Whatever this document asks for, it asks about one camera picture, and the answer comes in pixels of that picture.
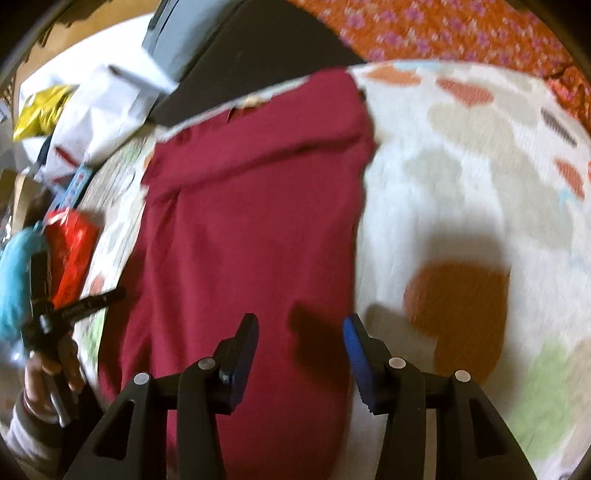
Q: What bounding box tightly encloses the yellow packet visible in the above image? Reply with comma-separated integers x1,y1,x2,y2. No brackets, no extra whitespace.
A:
13,84,78,142

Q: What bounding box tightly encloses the white spotted printed blanket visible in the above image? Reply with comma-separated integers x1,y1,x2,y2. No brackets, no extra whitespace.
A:
74,60,591,480

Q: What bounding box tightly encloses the person's left forearm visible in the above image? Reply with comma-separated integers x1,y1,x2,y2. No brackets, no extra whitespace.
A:
0,392,68,480

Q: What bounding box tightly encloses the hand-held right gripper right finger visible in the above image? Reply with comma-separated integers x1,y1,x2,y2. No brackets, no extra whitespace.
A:
342,313,537,480

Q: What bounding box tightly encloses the white plastic bag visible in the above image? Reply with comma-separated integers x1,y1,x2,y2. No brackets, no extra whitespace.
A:
18,14,179,182

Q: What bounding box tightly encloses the red packet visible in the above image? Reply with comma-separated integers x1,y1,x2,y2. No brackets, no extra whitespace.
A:
43,209,100,309

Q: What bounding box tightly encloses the teal fuzzy cloth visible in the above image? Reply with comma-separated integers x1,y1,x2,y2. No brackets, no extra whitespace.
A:
0,222,47,343

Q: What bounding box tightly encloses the person's left hand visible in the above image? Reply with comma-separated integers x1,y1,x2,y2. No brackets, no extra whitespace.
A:
23,339,87,418

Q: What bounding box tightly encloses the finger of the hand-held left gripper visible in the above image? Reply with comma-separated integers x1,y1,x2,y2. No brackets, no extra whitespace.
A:
55,288,127,324
29,250,52,317

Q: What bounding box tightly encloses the brown cardboard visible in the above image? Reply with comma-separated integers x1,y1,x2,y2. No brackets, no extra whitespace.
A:
28,0,163,70

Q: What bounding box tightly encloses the orange floral cloth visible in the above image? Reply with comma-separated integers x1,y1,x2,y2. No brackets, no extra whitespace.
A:
286,0,591,123

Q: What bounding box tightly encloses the blue and white long box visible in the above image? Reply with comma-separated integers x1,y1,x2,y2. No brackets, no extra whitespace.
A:
43,164,94,228

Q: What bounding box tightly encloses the grey box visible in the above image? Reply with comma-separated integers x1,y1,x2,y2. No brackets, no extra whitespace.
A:
141,0,245,80

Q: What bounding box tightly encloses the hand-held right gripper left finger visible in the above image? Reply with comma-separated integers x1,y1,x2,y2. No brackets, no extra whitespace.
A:
65,314,260,480

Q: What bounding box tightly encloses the maroon garment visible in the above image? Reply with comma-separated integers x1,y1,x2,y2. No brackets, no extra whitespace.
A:
97,68,378,480

